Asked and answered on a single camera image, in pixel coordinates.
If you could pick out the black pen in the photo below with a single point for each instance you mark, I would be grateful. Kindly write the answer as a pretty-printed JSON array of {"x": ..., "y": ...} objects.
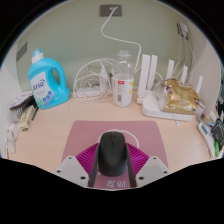
[{"x": 35, "y": 113}]

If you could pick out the pale yellow box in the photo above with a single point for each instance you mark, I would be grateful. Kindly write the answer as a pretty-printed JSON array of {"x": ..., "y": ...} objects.
[{"x": 26, "y": 118}]

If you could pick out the clear plastic bottle red label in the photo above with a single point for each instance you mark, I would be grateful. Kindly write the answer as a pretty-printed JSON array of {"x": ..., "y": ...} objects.
[{"x": 122, "y": 86}]

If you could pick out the grey wall socket plate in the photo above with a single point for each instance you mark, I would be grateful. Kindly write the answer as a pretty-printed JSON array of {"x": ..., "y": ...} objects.
[{"x": 110, "y": 10}]

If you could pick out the white power strip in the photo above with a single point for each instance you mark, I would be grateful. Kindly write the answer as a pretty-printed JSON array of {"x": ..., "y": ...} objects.
[{"x": 88, "y": 92}]

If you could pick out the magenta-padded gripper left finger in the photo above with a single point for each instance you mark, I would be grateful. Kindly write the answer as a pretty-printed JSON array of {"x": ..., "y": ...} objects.
[{"x": 70, "y": 168}]

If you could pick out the white wall adapter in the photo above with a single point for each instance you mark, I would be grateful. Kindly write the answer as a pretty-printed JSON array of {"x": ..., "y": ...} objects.
[{"x": 183, "y": 30}]

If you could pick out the grey blank wall plate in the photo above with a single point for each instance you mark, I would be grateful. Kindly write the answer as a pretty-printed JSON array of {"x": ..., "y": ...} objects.
[{"x": 21, "y": 51}]

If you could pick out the pink cartoon mouse pad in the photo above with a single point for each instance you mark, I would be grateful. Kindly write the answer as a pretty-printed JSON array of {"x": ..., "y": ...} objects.
[{"x": 83, "y": 133}]

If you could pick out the black round device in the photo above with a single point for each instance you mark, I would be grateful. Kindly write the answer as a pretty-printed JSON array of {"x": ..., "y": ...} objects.
[{"x": 218, "y": 133}]

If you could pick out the white rectangular device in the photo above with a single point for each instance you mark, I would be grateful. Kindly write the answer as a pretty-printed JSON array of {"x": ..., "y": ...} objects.
[{"x": 205, "y": 133}]

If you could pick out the white router with antennas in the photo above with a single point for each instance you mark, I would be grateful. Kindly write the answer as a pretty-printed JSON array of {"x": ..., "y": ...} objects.
[{"x": 153, "y": 110}]

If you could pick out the blue detergent bottle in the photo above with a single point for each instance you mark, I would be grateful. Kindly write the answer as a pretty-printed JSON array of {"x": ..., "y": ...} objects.
[{"x": 40, "y": 86}]

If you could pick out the grey clear plastic bag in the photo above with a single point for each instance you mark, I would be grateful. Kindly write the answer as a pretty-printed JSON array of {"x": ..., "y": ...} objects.
[{"x": 15, "y": 116}]

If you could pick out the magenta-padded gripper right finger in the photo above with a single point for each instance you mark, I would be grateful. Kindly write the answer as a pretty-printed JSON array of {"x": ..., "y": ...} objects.
[{"x": 155, "y": 168}]

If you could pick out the black computer mouse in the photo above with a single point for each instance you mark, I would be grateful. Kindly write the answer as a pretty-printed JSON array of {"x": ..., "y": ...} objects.
[{"x": 112, "y": 153}]

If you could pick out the gold snack bag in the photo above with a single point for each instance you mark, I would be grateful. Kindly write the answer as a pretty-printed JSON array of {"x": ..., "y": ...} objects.
[{"x": 181, "y": 98}]

